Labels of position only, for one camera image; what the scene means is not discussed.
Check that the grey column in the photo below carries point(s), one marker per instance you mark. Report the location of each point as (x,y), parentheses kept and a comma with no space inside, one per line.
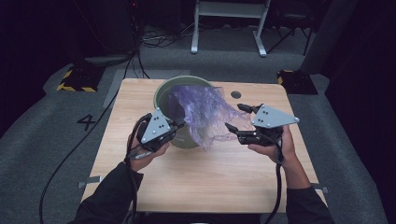
(327,37)

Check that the grey metal table bracket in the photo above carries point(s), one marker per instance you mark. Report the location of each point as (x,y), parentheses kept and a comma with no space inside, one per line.
(93,179)
(320,188)

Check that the person's left hand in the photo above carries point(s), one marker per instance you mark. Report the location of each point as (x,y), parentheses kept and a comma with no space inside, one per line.
(140,160)

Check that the white metal desk frame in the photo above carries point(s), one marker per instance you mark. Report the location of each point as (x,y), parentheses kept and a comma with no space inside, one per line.
(229,9)

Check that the purple plastic trash bag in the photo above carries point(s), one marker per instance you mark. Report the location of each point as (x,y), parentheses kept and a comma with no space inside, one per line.
(205,115)

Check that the green plastic trash can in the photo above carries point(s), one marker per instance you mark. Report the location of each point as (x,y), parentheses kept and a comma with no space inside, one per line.
(162,93)

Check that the black chair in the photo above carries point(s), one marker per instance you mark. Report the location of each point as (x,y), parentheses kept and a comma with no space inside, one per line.
(289,20)

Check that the black yellow striped base plate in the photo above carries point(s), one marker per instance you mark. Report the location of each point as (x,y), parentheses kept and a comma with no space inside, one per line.
(81,79)
(297,82)

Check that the dark equipment stand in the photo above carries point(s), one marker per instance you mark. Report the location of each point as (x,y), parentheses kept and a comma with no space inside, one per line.
(106,59)

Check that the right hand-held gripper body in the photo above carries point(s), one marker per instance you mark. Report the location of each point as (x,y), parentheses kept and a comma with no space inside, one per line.
(271,119)

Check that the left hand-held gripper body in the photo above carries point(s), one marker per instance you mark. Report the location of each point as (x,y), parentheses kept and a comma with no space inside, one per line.
(155,127)

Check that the person's right hand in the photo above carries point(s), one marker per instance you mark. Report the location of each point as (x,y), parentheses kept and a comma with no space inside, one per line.
(291,151)

